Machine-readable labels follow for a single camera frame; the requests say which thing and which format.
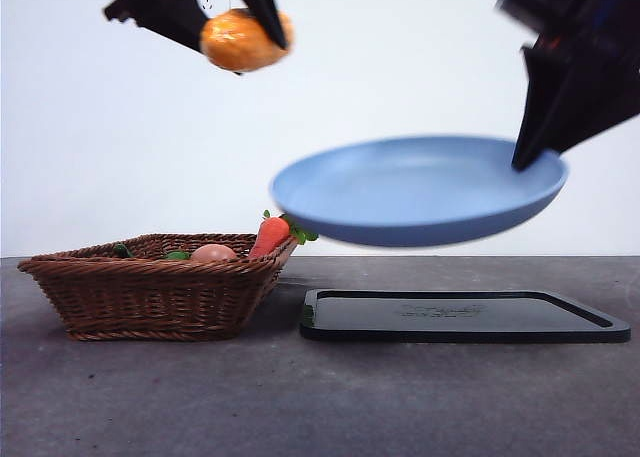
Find black cutting board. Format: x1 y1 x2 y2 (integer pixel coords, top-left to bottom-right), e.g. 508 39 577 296
298 289 631 344

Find brown wicker basket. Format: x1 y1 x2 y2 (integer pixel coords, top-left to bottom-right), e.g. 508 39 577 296
17 233 301 342

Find yellow corn cob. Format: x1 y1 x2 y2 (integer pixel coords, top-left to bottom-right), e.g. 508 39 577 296
199 7 295 74

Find orange toy carrot green leaves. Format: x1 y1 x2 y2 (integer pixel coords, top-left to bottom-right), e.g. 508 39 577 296
248 209 320 259

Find green pepper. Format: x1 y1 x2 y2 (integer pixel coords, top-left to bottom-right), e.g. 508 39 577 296
112 244 192 262

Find blue round plate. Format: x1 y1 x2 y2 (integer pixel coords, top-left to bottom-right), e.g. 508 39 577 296
269 135 570 248

